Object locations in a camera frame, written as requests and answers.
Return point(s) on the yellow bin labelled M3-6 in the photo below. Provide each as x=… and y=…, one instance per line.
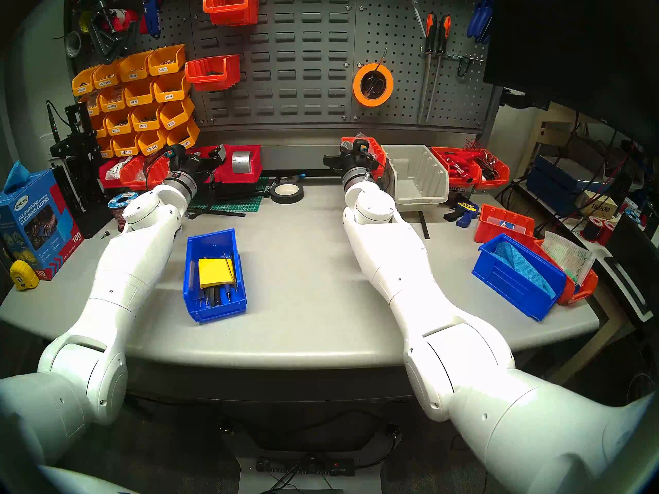
x=176, y=120

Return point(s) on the yellow bin labelled M4-0.7X6 HEX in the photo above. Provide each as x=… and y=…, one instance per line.
x=183, y=138

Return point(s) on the orange-red bin with paper packet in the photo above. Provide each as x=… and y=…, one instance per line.
x=584, y=289

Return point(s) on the long black rod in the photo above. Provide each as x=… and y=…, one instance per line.
x=221, y=213

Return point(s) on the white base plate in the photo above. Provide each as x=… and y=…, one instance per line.
x=252, y=485

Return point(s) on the blue cloth in dispenser box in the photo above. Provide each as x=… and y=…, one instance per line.
x=17, y=176

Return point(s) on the white paper packet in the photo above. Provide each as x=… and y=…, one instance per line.
x=566, y=256

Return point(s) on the yellow bin labelled M2.5-5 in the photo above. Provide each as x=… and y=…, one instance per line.
x=152, y=147

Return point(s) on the yellow bin labelled M3-4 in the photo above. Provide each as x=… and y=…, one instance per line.
x=171, y=93

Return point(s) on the red louvre-hung bin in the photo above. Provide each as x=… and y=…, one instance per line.
x=231, y=15
x=211, y=81

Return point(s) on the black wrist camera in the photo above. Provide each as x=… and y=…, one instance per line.
x=177, y=152
x=360, y=147

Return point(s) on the red thread spool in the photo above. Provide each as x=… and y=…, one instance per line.
x=594, y=230

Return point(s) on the yellow bin labelled M3-12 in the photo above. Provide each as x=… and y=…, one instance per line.
x=119, y=127

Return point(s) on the grey louvred wall panel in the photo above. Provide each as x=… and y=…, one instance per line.
x=301, y=60

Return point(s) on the yellow bin labelled M2.5-6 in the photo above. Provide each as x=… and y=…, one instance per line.
x=125, y=149

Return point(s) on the large white plastic bin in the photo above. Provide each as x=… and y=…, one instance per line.
x=419, y=187

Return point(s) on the grey pegboard with screwdrivers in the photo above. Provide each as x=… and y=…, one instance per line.
x=406, y=115

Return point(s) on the yellow bin labelled M4X4XS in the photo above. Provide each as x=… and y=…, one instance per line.
x=113, y=103

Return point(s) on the red bin with white bag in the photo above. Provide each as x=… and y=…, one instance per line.
x=104, y=181

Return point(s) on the short black strip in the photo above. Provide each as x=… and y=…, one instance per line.
x=424, y=225

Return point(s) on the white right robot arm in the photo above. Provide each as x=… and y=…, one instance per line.
x=401, y=271

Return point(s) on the blue yellow bar clamp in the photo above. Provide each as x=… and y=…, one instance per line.
x=466, y=210

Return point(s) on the black marker pen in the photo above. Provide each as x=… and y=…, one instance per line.
x=232, y=272

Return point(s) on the small red parts bin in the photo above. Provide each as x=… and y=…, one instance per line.
x=376, y=148

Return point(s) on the black tape roll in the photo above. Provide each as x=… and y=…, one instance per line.
x=287, y=200

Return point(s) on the metal tool holder rail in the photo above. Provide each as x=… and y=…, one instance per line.
x=453, y=57

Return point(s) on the yellow notepad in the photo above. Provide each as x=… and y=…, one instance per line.
x=216, y=272

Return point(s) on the black power strip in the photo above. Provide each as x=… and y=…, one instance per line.
x=304, y=467

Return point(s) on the yellow tape measure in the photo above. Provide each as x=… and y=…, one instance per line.
x=23, y=277

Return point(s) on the yellow bin labelled M4-6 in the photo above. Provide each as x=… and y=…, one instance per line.
x=140, y=98

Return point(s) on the folded blue cloth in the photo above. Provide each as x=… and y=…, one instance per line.
x=522, y=264

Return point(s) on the orange-red plastic storage bin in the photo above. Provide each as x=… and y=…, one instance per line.
x=157, y=173
x=131, y=178

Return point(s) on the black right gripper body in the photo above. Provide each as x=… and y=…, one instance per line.
x=363, y=162

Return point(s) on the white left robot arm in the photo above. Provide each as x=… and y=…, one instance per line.
x=123, y=271

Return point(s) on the yellow bin labelled M3X6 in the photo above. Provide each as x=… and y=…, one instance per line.
x=166, y=66

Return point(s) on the red white tape roll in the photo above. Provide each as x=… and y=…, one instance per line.
x=121, y=18

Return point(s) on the grey pegboard with yellow bins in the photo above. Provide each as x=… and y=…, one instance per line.
x=175, y=22

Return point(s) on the blue spring clamps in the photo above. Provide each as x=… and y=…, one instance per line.
x=480, y=19

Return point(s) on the yellow screw bin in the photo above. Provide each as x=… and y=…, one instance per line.
x=92, y=107
x=99, y=128
x=84, y=84
x=106, y=150

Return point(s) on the red bin with blue label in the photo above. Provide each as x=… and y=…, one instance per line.
x=489, y=231

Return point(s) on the blue bin with hand tools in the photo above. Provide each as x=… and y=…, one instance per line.
x=216, y=313

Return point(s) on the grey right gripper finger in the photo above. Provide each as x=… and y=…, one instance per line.
x=333, y=162

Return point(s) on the orange tape roll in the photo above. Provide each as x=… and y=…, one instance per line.
x=373, y=103

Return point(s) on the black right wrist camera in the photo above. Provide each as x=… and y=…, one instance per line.
x=360, y=147

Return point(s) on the white plastic bag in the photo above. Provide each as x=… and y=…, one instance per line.
x=116, y=169

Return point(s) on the green cutting mat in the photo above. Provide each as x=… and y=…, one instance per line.
x=242, y=207

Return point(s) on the black grey vise clamp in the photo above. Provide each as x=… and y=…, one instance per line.
x=110, y=42

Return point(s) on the yellow bin labelled M3X8 BAD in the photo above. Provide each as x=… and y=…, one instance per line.
x=107, y=80

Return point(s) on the yellow hanging tape roll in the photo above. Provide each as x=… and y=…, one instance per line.
x=83, y=22

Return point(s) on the black metal frame stand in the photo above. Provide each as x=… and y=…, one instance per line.
x=80, y=161

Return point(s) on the red plastic storage bin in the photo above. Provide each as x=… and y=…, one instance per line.
x=242, y=178
x=216, y=176

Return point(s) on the brown cardboard box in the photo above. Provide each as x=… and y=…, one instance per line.
x=600, y=207

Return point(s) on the blue cleaning cloths box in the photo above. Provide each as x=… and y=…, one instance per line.
x=33, y=220

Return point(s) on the black monitor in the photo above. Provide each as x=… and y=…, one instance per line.
x=566, y=45

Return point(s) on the grey hanging tape roll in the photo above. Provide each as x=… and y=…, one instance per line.
x=68, y=44

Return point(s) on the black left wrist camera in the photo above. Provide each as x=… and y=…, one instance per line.
x=177, y=152

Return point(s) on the silver duct tape roll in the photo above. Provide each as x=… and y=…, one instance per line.
x=242, y=162

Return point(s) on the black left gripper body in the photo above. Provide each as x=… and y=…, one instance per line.
x=198, y=168

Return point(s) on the yellow bin labelled M3-8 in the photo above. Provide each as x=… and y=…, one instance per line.
x=147, y=122

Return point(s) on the dark blue crate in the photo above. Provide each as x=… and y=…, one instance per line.
x=556, y=181

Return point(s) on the blue bin with cloth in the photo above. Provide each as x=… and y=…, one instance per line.
x=509, y=287

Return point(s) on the red bin with red tool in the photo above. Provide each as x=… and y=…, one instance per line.
x=471, y=180

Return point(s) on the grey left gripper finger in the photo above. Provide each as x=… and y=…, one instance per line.
x=220, y=152

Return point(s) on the red hand tool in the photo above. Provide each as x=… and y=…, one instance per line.
x=458, y=166

